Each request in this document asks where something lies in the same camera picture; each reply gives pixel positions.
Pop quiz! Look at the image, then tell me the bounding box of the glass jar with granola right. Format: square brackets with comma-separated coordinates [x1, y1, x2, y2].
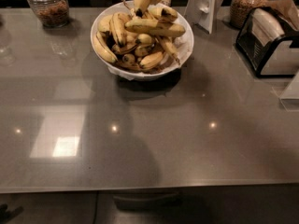
[230, 0, 269, 29]

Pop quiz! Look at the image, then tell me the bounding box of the yellow banana right horizontal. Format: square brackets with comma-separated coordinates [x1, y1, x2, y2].
[125, 19, 186, 37]

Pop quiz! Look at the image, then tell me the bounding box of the yellow banana upper left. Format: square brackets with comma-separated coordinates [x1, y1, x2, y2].
[109, 12, 131, 47]

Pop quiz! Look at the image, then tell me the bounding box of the spotted banana upper right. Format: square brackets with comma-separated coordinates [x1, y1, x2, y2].
[149, 7, 178, 21]

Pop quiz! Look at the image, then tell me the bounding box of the yellow banana front centre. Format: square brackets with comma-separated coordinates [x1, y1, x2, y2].
[139, 51, 164, 70]

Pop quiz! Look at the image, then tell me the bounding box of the white sign stand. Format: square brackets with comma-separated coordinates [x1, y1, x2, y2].
[184, 0, 223, 34]

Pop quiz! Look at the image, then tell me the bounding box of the white bowl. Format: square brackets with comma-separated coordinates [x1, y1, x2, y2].
[91, 3, 194, 81]

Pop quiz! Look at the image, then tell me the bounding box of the glass jar with nuts left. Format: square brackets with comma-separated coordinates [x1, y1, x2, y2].
[27, 0, 69, 28]

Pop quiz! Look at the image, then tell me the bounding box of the black wire napkin holder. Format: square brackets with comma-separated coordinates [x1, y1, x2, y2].
[235, 7, 299, 77]

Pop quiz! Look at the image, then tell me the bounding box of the yellow banana right diagonal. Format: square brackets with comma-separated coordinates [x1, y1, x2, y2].
[157, 36, 180, 63]

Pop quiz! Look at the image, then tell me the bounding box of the yellow banana left rim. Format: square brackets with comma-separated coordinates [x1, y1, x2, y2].
[93, 32, 118, 63]

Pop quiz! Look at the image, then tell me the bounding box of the clear acrylic stand right edge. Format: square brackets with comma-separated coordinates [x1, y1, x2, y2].
[279, 71, 299, 111]

